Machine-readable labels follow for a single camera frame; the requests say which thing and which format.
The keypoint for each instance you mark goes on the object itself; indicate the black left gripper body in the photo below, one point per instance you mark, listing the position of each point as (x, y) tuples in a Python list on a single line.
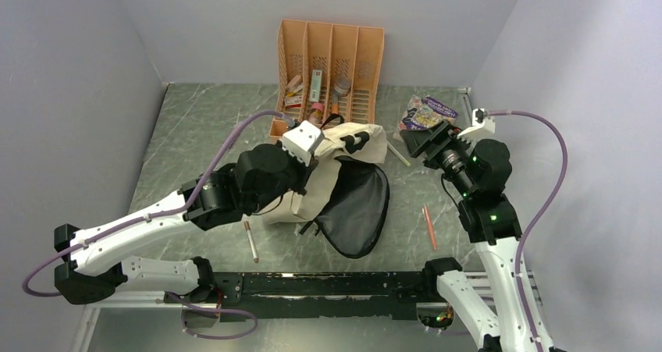
[(297, 172)]

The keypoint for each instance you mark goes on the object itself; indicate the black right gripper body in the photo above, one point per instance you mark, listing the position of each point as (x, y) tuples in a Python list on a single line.
[(452, 158)]

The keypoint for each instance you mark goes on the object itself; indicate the purple Treehouse book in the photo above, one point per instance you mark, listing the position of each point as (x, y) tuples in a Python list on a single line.
[(432, 112)]

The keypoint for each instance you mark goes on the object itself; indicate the beige canvas backpack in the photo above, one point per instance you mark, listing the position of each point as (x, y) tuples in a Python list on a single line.
[(347, 195)]

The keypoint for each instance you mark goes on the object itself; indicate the Little Women floral book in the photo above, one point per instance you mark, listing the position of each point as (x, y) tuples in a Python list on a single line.
[(406, 120)]

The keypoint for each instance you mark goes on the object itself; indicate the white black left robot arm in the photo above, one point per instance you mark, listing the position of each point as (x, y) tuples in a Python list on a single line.
[(101, 261)]

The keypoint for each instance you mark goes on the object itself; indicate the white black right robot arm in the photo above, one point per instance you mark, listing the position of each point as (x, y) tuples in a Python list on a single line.
[(479, 173)]

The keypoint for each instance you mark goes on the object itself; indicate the pink tape roll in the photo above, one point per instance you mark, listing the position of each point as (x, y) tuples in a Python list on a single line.
[(316, 113)]

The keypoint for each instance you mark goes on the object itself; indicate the orange pencil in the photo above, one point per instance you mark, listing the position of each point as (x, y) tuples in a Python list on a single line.
[(430, 226)]

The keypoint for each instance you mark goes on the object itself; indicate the red white small box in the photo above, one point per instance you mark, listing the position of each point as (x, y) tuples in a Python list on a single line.
[(293, 96)]

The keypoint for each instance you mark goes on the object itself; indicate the white brown marker pen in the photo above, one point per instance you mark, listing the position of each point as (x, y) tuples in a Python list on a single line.
[(251, 240)]

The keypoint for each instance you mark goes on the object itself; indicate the teal white box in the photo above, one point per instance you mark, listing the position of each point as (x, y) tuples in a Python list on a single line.
[(315, 85)]

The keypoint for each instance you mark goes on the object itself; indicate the grey glue stick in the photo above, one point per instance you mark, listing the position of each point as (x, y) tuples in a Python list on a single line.
[(340, 89)]

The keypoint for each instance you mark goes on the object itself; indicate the orange plastic desk organizer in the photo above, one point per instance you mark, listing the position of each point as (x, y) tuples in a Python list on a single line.
[(338, 50)]

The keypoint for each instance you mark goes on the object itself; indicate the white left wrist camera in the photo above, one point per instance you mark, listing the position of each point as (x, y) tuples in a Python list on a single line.
[(302, 141)]

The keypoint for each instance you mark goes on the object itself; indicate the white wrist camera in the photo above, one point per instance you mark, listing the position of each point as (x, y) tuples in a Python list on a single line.
[(302, 141), (483, 126)]

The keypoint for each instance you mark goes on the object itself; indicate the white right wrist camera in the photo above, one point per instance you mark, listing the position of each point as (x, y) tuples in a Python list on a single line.
[(483, 126)]

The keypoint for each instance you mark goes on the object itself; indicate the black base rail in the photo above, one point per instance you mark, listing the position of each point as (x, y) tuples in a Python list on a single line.
[(270, 295)]

